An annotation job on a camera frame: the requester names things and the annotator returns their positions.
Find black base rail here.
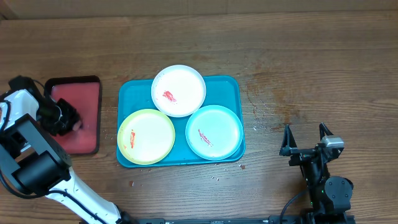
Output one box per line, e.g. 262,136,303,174
137,215,356,224

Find white plate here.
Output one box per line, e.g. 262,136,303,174
151,65,206,118

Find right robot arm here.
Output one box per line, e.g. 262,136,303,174
277,123,355,223

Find dark red-lined tray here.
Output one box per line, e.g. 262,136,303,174
45,75,102,155

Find teal plastic tray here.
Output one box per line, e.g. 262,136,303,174
117,75,243,167

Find light blue plate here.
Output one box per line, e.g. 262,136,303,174
185,105,244,161

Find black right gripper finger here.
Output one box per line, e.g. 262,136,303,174
279,124,295,156
319,123,333,140

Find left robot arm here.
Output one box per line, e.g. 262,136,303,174
1,76,136,224

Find yellow-green plate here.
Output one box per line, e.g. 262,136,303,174
117,109,175,166

